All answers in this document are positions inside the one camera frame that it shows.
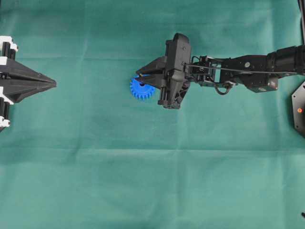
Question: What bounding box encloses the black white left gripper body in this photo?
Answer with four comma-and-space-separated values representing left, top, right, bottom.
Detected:
0, 35, 19, 132

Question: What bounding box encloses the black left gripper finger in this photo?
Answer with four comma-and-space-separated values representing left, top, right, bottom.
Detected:
0, 58, 56, 83
0, 82, 57, 104

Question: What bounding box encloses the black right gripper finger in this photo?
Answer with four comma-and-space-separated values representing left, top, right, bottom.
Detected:
136, 56, 167, 75
137, 74, 167, 89

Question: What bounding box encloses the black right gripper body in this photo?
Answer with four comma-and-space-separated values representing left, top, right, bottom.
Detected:
158, 33, 191, 109

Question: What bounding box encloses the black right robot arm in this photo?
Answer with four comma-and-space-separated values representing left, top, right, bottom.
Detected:
136, 33, 305, 109

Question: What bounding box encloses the blue plastic gear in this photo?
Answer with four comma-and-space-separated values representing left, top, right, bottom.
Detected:
130, 75, 155, 100

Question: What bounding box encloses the green table cloth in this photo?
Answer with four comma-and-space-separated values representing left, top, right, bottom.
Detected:
0, 0, 305, 229

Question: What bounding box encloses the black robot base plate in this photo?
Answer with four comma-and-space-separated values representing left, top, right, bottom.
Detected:
291, 82, 305, 137

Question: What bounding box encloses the black cable top right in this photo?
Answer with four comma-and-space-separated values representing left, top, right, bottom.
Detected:
297, 0, 305, 46

